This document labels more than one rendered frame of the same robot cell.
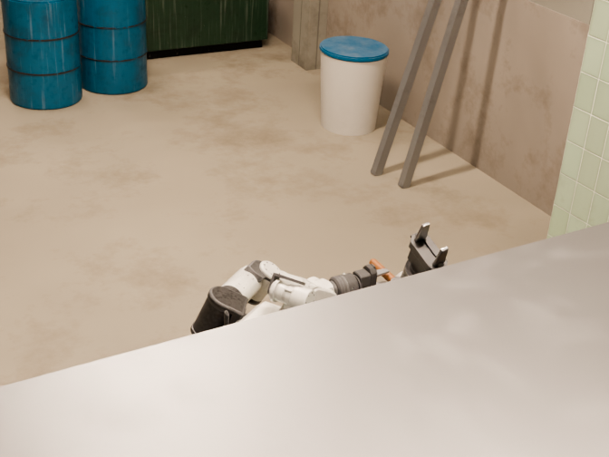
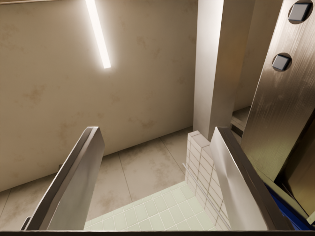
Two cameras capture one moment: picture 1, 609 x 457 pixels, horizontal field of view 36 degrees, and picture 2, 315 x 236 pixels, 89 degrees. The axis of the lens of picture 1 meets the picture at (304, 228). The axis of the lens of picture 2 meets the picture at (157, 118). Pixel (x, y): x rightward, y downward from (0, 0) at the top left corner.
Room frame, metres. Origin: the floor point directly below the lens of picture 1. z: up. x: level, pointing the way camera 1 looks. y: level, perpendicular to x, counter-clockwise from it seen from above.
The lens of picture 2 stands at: (2.03, -0.25, 1.66)
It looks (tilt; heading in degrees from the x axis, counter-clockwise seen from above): 52 degrees up; 274
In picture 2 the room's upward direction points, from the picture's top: 38 degrees counter-clockwise
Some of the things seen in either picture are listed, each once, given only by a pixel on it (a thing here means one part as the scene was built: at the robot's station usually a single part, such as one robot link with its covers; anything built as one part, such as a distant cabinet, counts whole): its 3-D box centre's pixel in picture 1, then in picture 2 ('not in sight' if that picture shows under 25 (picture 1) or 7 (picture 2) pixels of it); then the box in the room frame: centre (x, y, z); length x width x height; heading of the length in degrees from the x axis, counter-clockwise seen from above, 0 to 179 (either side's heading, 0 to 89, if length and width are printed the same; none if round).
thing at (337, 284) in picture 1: (325, 294); not in sight; (2.64, -0.08, 1.18); 0.11 x 0.11 x 0.11; 30
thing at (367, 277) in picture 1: (356, 284); not in sight; (2.70, -0.18, 1.19); 0.12 x 0.10 x 0.13; 120
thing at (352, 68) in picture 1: (351, 86); not in sight; (7.04, -0.29, 0.32); 0.55 x 0.53 x 0.65; 30
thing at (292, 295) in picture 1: (293, 299); not in sight; (2.16, 0.02, 1.46); 0.10 x 0.07 x 0.09; 64
